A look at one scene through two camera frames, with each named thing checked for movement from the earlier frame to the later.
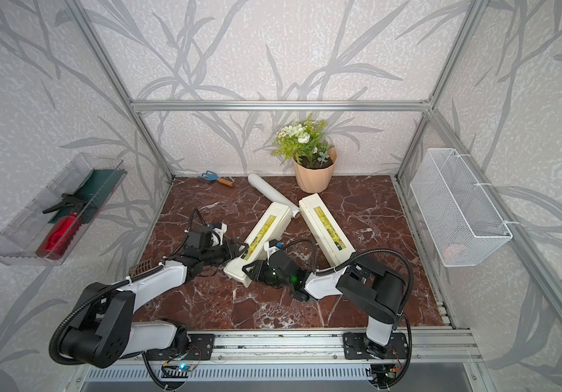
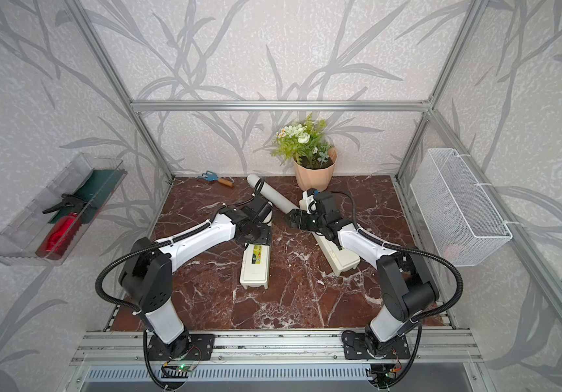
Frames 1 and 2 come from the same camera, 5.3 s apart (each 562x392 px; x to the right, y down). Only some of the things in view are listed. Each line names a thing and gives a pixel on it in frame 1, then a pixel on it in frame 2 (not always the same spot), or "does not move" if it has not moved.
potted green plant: x=314 y=158 does not move
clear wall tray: x=46 y=231 does not move
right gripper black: x=256 y=271 to x=301 y=216
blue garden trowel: x=212 y=176 does not move
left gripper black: x=234 y=252 to x=265 y=238
